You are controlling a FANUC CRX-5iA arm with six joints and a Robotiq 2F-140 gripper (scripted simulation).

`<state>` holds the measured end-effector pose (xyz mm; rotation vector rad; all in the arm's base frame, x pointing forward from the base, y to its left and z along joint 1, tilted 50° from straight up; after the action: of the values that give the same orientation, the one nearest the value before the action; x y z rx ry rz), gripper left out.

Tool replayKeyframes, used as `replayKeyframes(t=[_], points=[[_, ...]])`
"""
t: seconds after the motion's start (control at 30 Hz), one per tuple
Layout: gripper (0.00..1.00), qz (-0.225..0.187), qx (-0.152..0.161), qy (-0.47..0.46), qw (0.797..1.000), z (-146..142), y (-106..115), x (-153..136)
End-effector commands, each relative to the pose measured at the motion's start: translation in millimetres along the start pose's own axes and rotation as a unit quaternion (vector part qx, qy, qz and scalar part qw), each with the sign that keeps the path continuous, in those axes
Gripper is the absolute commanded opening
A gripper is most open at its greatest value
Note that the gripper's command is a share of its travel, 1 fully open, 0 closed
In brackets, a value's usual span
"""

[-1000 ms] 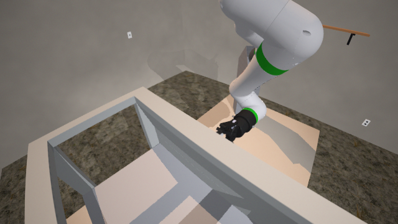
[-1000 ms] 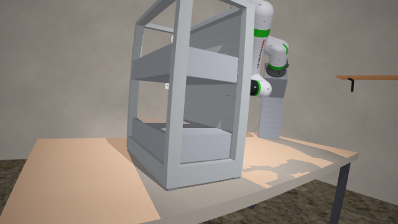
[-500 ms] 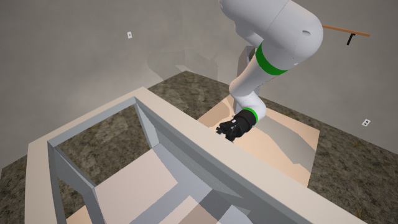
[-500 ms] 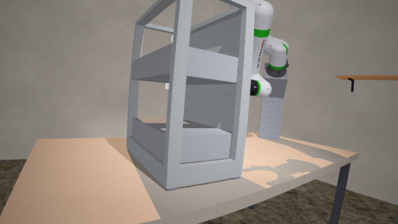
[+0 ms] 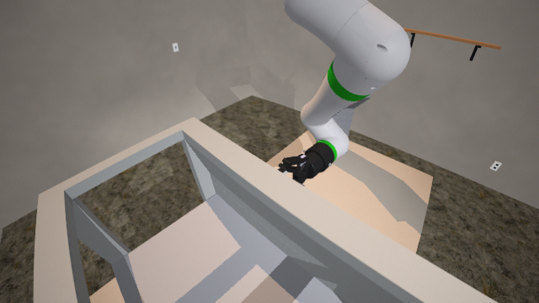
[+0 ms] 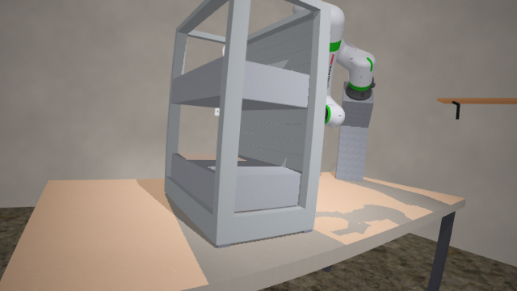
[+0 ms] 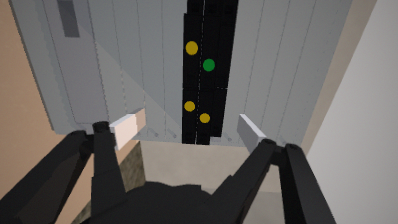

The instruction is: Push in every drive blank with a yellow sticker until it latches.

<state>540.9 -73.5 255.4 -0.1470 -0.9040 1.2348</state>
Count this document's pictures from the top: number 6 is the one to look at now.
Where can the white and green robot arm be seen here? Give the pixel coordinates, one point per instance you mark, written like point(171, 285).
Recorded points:
point(358, 62)

